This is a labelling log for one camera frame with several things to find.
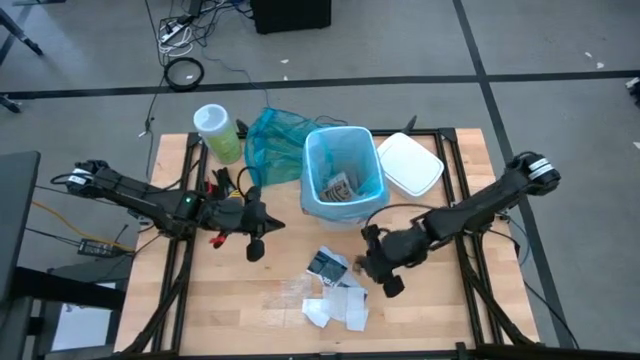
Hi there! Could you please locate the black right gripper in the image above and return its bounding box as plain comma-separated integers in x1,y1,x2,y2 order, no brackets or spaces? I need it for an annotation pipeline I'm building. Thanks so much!
362,223,432,285

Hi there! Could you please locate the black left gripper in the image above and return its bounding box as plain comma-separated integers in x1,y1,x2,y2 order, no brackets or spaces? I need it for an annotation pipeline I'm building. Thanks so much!
199,185,286,239

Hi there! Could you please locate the black printed paper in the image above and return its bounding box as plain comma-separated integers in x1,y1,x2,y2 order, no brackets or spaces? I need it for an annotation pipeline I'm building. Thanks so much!
305,245,351,290

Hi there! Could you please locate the white plastic trash bin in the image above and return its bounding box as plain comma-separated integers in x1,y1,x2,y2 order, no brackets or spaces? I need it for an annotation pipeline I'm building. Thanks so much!
299,125,391,232

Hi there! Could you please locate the small white paper piece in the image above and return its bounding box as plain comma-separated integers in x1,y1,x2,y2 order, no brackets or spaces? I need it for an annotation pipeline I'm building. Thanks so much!
301,297,332,330

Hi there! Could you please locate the brown printed paper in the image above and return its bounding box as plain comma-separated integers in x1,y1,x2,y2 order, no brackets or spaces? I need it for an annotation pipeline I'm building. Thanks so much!
318,171,360,204

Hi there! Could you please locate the light blue bin liner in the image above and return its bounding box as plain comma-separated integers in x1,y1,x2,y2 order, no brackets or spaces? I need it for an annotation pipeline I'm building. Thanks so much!
299,125,391,224

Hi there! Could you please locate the white bin lid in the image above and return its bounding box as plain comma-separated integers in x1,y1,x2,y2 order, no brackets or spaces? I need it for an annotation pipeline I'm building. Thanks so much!
375,131,446,200

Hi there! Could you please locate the teal folded trash bag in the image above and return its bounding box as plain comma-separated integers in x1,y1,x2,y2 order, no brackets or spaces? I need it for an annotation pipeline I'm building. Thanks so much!
243,106,349,189

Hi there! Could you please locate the green wipes canister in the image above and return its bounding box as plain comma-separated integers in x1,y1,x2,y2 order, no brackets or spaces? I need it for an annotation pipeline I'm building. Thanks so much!
192,103,244,166

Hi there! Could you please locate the black power adapter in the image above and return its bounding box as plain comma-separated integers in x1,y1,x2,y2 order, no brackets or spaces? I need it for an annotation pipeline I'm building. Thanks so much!
76,237,123,259

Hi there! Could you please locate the black computer box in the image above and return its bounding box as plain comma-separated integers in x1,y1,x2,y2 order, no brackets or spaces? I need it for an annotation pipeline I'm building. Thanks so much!
249,0,333,36

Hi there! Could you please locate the white floor board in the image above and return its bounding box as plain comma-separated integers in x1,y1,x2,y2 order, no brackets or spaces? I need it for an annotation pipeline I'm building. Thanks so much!
49,302,120,352

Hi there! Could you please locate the white power strip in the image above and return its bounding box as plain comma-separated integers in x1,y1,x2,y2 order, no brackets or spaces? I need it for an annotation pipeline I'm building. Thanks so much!
157,23,195,57

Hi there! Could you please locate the black steel stand beam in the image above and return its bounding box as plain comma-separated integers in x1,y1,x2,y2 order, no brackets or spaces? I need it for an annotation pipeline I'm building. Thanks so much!
0,266,127,360

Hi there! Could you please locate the black side table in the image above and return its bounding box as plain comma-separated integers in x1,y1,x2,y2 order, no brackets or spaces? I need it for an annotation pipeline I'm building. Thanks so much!
0,150,42,306

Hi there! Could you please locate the black chair leg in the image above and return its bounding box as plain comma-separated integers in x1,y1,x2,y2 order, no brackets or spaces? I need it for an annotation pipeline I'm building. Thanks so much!
0,7,45,57
0,93,24,114

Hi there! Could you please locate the black equipment piece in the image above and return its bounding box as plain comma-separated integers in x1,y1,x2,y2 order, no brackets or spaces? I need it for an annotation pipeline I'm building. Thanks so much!
624,77,640,107

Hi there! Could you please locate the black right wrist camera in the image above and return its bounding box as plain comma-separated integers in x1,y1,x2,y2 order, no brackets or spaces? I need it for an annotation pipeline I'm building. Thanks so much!
381,273,407,300

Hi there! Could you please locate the black metal table frame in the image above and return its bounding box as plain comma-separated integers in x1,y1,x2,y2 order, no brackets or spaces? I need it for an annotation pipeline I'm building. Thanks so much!
113,127,549,360

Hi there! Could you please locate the black coiled cable ring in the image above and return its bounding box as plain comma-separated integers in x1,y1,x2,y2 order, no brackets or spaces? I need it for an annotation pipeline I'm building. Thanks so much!
163,56,206,93

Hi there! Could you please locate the yellow cable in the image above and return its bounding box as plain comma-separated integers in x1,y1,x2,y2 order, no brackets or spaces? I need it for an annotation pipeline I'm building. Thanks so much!
31,199,137,253

